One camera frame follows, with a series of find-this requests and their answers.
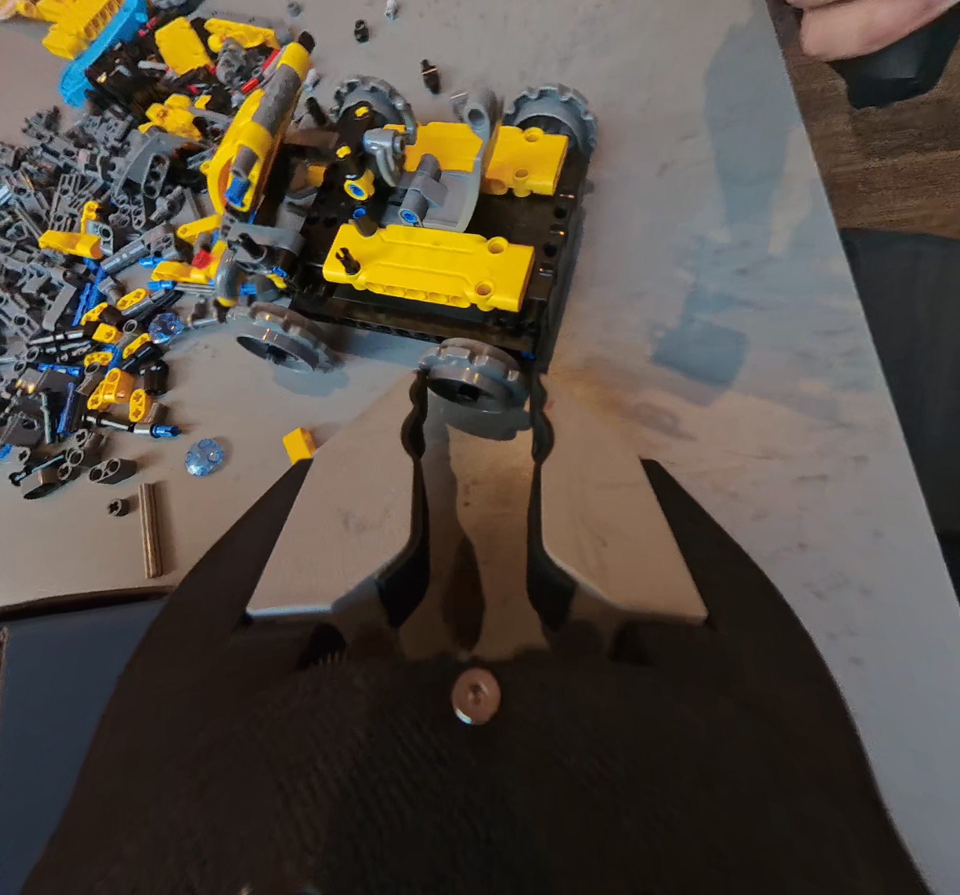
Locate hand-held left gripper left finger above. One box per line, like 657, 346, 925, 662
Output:
246, 371, 432, 630

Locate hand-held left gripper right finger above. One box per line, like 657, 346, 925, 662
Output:
526, 373, 711, 625

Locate yellow black toy vehicle chassis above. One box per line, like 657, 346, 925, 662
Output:
210, 73, 601, 424

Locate grey desk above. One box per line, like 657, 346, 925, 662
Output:
0, 0, 931, 761

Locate brown toy axle rod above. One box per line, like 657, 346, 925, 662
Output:
140, 481, 165, 580

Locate dark blue cardboard box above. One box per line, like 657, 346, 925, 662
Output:
0, 593, 177, 895

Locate pile of small toy parts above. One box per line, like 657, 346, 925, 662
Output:
0, 103, 226, 502

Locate blue curved toy beam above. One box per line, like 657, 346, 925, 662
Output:
58, 0, 153, 107

